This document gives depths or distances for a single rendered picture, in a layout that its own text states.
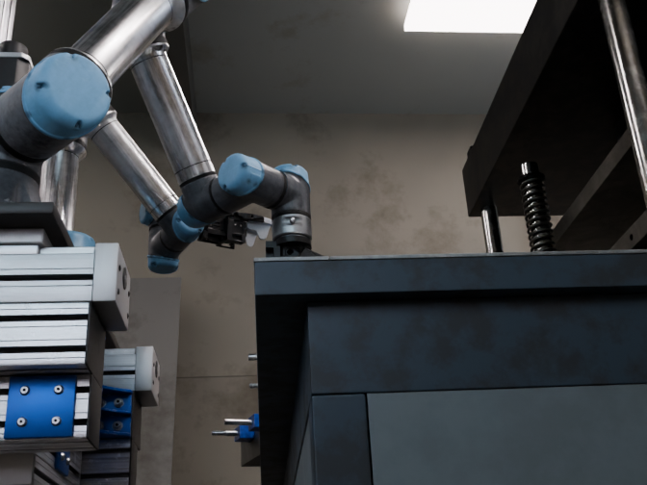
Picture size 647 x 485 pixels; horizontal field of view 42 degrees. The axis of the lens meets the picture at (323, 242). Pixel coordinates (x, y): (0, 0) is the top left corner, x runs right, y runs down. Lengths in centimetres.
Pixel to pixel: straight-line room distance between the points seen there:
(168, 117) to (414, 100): 394
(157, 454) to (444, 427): 346
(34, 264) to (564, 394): 75
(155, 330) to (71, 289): 338
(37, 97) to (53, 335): 33
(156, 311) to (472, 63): 237
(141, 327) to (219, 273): 64
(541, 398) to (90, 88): 80
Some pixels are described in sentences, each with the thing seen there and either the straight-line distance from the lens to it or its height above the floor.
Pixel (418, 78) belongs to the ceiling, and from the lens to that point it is 527.
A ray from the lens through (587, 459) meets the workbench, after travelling 81.
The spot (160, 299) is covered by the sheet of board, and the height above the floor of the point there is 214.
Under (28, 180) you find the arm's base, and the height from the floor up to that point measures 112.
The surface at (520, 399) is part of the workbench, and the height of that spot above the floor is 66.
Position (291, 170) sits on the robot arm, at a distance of 160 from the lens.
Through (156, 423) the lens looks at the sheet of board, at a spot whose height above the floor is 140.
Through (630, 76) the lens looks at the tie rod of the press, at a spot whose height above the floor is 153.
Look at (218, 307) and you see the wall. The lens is 489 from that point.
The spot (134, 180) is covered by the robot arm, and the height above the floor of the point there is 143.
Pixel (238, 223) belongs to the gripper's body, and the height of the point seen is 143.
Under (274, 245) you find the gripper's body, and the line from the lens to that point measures 155.
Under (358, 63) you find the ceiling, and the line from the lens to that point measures 509.
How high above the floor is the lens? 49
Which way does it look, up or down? 24 degrees up
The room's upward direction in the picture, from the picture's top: 3 degrees counter-clockwise
